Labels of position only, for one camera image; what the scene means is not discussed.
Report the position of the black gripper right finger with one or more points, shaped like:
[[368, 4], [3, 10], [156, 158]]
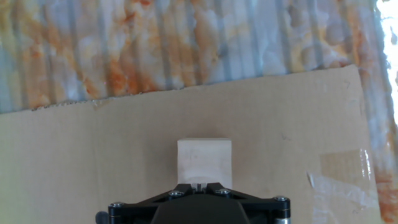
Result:
[[264, 208]]

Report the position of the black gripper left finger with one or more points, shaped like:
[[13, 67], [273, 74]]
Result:
[[136, 208]]

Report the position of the light wooden block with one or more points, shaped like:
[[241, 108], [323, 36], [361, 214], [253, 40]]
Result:
[[203, 158]]

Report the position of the brown cardboard sheet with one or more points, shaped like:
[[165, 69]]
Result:
[[93, 155]]

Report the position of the marble pattern plastic sheet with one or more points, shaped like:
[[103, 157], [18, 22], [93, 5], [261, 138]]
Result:
[[155, 46]]

